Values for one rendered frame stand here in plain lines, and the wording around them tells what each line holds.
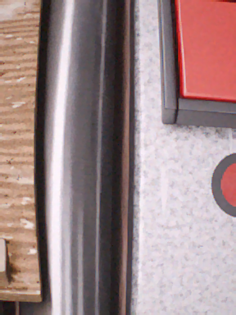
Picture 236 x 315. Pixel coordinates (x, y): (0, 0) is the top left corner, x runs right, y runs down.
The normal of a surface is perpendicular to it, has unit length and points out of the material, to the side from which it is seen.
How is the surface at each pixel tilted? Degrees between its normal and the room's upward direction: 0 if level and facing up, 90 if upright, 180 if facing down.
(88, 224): 31
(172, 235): 0
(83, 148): 23
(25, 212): 0
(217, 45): 0
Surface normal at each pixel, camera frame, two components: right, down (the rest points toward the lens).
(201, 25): 0.04, -0.37
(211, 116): -0.02, 0.93
